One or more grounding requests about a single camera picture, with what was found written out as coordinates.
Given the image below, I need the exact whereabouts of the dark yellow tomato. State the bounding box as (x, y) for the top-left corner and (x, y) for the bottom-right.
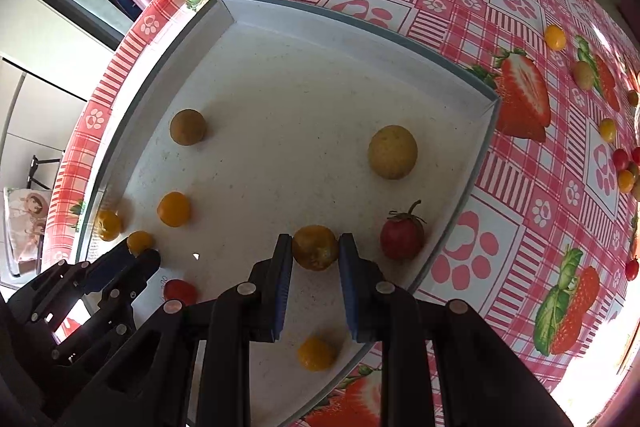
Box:
(292, 225), (338, 271)

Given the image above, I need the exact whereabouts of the brown-green tomato in tray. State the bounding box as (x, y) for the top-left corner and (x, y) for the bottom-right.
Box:
(169, 108), (207, 146)

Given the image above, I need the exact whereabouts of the red cherry tomato mid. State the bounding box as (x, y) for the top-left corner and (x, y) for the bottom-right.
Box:
(612, 148), (629, 172)

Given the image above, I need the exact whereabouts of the yellow tomato mid table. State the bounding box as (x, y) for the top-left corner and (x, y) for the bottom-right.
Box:
(599, 118), (617, 144)

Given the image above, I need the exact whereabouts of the white shallow tray box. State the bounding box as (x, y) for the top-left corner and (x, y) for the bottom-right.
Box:
(85, 0), (499, 426)

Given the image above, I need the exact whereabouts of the orange cherry tomato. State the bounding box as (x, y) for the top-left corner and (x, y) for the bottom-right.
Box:
(94, 209), (122, 242)
(156, 192), (192, 228)

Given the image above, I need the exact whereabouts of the large yellow-green tomato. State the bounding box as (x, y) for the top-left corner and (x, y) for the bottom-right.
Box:
(368, 124), (418, 180)

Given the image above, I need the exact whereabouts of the yellow cherry tomato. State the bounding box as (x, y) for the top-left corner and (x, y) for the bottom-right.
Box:
(544, 25), (567, 52)
(126, 231), (155, 257)

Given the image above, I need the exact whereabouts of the red tomato near gripper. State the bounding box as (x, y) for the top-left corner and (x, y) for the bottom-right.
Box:
(625, 258), (639, 282)

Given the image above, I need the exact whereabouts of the red cherry tomato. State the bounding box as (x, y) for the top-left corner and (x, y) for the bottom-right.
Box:
(163, 279), (198, 306)

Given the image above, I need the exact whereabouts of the pink strawberry checkered tablecloth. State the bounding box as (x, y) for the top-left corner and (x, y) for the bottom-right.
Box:
(44, 0), (639, 426)

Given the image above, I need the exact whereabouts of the orange cherry tomato lower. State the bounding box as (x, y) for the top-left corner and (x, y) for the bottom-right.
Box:
(94, 209), (122, 242)

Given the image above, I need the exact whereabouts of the green-brown cherry tomato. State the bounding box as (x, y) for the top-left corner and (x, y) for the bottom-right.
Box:
(572, 61), (596, 91)

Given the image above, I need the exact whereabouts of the orange tomato mid cluster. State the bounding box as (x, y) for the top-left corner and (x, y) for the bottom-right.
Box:
(617, 169), (636, 194)

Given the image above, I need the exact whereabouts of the red tomato with stem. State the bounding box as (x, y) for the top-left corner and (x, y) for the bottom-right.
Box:
(380, 199), (426, 261)

